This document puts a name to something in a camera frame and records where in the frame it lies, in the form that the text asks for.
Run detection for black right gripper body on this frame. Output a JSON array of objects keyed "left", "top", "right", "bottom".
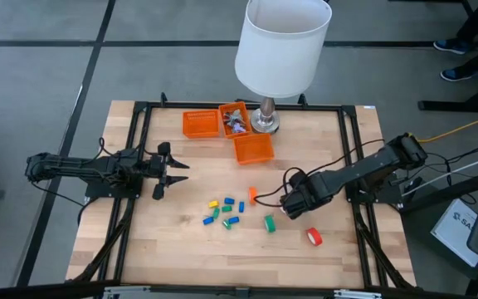
[{"left": 279, "top": 169, "right": 335, "bottom": 220}]

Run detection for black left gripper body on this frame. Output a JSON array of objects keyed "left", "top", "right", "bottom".
[{"left": 145, "top": 141, "right": 173, "bottom": 201}]

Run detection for pink tape roll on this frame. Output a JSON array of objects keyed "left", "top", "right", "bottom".
[{"left": 305, "top": 227, "right": 324, "bottom": 247}]

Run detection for orange plastic basket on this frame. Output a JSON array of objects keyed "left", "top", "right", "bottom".
[
  {"left": 182, "top": 109, "right": 222, "bottom": 140},
  {"left": 217, "top": 100, "right": 253, "bottom": 140},
  {"left": 232, "top": 132, "right": 276, "bottom": 166}
]

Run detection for white shade table lamp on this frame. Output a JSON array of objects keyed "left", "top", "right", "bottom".
[{"left": 234, "top": 0, "right": 334, "bottom": 136}]

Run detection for black table leg bar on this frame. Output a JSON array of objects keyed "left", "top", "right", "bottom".
[{"left": 399, "top": 164, "right": 478, "bottom": 215}]

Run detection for white printed box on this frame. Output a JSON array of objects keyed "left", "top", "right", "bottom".
[{"left": 429, "top": 198, "right": 478, "bottom": 268}]

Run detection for blue shoe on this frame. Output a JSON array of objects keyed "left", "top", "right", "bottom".
[
  {"left": 432, "top": 39, "right": 471, "bottom": 55},
  {"left": 440, "top": 67, "right": 475, "bottom": 82}
]

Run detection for black aluminium table frame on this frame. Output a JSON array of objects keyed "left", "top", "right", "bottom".
[{"left": 67, "top": 91, "right": 417, "bottom": 292}]

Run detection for black left camera cable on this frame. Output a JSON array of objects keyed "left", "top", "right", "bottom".
[{"left": 96, "top": 136, "right": 153, "bottom": 164}]

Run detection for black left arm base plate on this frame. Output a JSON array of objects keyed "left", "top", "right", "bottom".
[{"left": 85, "top": 178, "right": 144, "bottom": 199}]

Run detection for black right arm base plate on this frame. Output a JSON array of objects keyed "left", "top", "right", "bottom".
[{"left": 344, "top": 174, "right": 404, "bottom": 204}]

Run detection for silver bracket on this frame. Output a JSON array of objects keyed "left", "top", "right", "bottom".
[
  {"left": 102, "top": 285, "right": 152, "bottom": 299},
  {"left": 333, "top": 289, "right": 383, "bottom": 299}
]

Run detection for white cable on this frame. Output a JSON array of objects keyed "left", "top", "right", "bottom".
[{"left": 400, "top": 148, "right": 478, "bottom": 196}]

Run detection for black desk frame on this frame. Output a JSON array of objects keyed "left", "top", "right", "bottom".
[{"left": 417, "top": 0, "right": 478, "bottom": 114}]

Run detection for yellow power cable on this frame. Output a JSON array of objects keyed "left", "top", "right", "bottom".
[{"left": 417, "top": 107, "right": 478, "bottom": 145}]

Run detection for black floor cables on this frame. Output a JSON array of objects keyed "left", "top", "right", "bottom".
[{"left": 423, "top": 139, "right": 478, "bottom": 192}]

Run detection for black camera rail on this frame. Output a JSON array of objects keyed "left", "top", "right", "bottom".
[{"left": 0, "top": 278, "right": 478, "bottom": 299}]

